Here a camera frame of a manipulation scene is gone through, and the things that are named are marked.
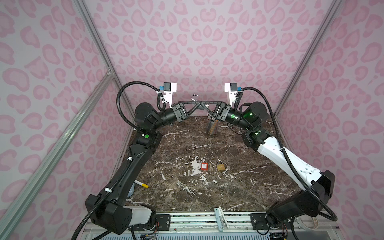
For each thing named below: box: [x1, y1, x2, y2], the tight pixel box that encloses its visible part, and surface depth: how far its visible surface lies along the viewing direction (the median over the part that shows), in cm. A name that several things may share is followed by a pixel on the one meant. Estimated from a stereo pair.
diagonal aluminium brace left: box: [0, 69, 115, 230], surface depth 68 cm
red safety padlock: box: [201, 157, 209, 171], surface depth 93 cm
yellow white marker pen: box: [134, 179, 149, 189], surface depth 87 cm
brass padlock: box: [216, 159, 226, 171], surface depth 94 cm
